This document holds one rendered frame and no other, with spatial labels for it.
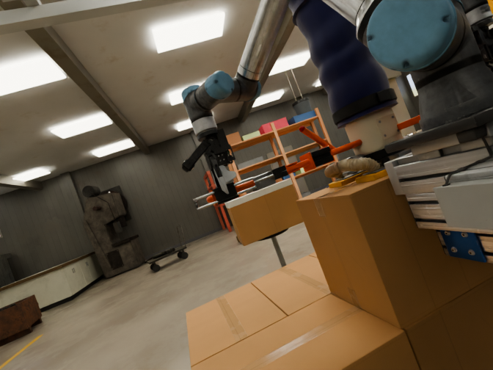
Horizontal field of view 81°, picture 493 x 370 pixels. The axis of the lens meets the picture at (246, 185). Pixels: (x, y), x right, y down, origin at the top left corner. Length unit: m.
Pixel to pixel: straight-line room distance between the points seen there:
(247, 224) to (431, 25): 2.15
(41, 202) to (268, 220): 10.69
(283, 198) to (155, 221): 9.10
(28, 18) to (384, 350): 3.39
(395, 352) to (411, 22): 0.79
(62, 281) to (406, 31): 9.23
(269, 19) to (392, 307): 0.86
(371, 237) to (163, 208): 10.64
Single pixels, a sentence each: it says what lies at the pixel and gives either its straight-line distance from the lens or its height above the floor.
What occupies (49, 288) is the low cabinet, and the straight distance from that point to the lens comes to 9.53.
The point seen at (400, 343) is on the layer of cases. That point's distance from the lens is 0.98.
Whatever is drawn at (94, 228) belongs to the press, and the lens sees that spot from 10.54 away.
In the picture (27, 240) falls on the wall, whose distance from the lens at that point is 12.71.
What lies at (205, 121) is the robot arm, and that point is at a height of 1.30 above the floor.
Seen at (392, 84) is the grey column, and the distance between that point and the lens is 2.67.
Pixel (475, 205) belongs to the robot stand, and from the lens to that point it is 0.53.
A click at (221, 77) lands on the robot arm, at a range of 0.88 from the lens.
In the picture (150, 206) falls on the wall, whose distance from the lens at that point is 11.37.
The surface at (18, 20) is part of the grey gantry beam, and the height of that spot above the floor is 3.11.
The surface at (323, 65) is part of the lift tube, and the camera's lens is 1.15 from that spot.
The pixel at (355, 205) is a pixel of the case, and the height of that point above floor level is 0.91.
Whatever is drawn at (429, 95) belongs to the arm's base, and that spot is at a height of 1.10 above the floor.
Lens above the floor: 1.05
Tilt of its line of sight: 1 degrees up
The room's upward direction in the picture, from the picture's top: 21 degrees counter-clockwise
